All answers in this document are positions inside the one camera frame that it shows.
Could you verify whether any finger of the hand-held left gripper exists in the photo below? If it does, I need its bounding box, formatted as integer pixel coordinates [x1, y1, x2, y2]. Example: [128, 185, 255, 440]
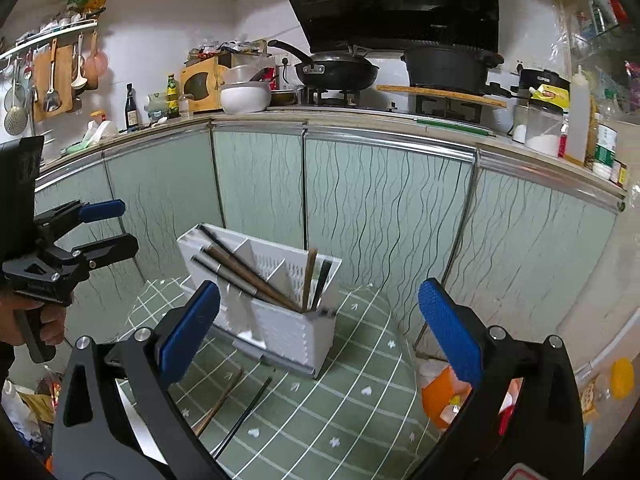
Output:
[37, 233, 140, 270]
[34, 199, 126, 236]

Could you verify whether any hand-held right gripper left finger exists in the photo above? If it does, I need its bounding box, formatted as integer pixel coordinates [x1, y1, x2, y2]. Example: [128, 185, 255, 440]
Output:
[50, 279, 232, 480]

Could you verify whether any person's left hand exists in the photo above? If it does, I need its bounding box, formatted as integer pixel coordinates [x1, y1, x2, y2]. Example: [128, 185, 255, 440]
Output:
[0, 294, 68, 347]

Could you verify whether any brown wooden chopstick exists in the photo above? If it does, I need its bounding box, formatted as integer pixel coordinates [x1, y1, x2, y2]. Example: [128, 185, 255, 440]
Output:
[192, 369, 246, 437]
[300, 248, 319, 312]
[206, 245, 303, 313]

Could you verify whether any green glass bottle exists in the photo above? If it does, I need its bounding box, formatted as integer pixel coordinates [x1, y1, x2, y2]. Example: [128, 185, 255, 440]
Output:
[166, 74, 181, 119]

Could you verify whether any green label jar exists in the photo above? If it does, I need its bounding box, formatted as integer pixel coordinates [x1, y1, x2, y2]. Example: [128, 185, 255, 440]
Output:
[595, 125, 619, 172]

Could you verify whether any black range hood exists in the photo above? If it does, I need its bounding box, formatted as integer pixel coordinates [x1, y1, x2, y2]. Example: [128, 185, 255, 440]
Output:
[272, 0, 502, 54]

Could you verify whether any green checked tablecloth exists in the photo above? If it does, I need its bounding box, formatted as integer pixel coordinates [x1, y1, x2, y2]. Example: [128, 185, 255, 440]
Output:
[117, 275, 451, 480]

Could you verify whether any black cooking pot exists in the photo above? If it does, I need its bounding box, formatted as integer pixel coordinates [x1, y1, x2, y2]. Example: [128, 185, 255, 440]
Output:
[401, 45, 506, 92]

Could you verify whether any white pot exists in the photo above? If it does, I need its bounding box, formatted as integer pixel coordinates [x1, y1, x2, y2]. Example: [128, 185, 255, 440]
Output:
[220, 82, 273, 115]

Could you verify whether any clear salt jar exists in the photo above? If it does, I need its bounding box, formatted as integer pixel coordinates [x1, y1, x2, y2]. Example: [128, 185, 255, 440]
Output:
[525, 100, 567, 159]

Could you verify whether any dark glass bottle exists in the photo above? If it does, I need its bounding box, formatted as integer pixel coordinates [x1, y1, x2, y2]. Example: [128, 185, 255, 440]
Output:
[125, 84, 140, 132]

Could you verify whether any white utensil holder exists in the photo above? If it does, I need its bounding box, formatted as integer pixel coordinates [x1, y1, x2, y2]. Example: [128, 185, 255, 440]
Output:
[176, 222, 343, 380]

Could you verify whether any gas stove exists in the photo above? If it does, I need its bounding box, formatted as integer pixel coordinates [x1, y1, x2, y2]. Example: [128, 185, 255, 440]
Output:
[300, 87, 482, 122]

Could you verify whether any yellow wooden box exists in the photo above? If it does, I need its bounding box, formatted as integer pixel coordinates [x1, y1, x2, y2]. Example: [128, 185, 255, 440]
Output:
[181, 57, 232, 114]

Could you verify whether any orange plastic bag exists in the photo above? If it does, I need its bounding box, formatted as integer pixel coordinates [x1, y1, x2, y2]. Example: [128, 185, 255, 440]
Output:
[421, 364, 524, 432]

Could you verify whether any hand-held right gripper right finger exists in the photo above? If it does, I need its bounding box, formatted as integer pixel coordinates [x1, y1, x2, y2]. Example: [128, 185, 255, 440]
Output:
[410, 278, 587, 480]

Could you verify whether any black chopstick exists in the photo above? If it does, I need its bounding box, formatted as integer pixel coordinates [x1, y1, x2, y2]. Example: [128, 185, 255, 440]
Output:
[311, 259, 333, 312]
[214, 376, 275, 458]
[199, 225, 241, 261]
[191, 255, 283, 307]

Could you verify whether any green kitchen cabinet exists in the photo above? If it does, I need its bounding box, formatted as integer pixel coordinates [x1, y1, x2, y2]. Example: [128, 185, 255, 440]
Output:
[30, 115, 628, 361]

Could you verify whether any white squeeze bottle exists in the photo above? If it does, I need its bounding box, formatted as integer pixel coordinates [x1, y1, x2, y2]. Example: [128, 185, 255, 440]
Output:
[570, 65, 594, 167]

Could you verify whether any hanging wooden cutting board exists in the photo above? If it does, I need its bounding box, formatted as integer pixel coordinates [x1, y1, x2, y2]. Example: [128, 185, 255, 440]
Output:
[32, 45, 74, 122]

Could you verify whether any black frying pan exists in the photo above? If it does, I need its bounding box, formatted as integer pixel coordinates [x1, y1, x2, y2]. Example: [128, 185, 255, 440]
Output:
[269, 40, 380, 90]

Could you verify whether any metal skimmer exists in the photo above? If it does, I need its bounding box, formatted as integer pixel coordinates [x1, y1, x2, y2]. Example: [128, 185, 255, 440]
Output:
[4, 77, 29, 137]

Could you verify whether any yellow lidded plastic jar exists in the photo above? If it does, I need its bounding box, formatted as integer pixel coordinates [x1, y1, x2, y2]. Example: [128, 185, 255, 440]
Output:
[595, 357, 636, 402]

